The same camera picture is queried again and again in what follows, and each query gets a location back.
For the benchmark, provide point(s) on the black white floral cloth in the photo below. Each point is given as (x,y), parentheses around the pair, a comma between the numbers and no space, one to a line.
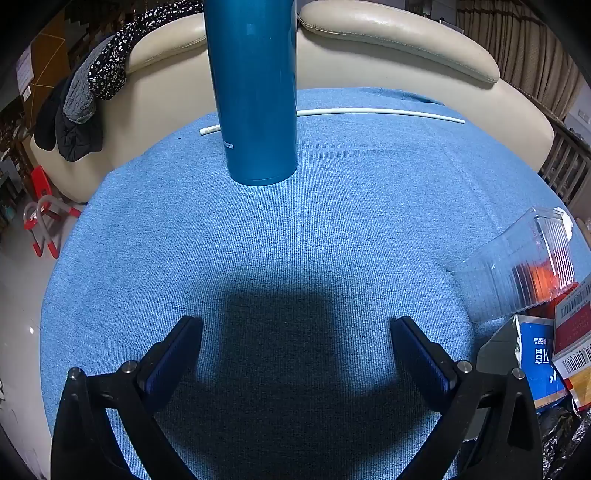
(111,69)

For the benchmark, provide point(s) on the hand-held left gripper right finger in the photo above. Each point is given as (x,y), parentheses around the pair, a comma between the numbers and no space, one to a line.
(415,355)

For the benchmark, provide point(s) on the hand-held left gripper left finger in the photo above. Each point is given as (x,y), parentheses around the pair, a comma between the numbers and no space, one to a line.
(178,350)

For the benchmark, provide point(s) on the clear plastic container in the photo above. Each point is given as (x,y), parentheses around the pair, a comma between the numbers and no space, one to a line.
(503,272)

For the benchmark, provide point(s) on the blue metal thermos bottle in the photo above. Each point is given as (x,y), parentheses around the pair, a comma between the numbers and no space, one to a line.
(254,92)

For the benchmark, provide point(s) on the long white stick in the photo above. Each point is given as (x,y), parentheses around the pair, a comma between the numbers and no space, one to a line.
(369,110)

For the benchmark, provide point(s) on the brown curtain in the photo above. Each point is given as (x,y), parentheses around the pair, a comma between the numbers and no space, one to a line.
(521,32)

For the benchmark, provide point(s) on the white wall paper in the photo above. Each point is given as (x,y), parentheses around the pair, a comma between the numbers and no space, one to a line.
(24,74)

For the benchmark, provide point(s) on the blue snack packet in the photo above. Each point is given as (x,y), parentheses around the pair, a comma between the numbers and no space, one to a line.
(538,355)

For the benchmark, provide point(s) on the black padded jacket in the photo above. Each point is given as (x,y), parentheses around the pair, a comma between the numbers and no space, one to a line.
(74,138)

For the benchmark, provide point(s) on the grey knitted garment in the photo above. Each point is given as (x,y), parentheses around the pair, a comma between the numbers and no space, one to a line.
(78,101)

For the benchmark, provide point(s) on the red and white box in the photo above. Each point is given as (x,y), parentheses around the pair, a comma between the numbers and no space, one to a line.
(572,332)

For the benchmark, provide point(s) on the cream leather sofa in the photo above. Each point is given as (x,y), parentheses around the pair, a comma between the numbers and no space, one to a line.
(392,60)

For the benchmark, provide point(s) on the black plastic bag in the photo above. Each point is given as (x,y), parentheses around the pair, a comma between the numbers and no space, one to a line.
(558,438)

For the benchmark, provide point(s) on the blue knitted blanket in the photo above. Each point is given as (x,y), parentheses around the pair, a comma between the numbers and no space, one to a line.
(300,230)

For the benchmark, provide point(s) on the red plastic stool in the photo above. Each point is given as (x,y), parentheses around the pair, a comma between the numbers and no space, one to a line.
(39,180)

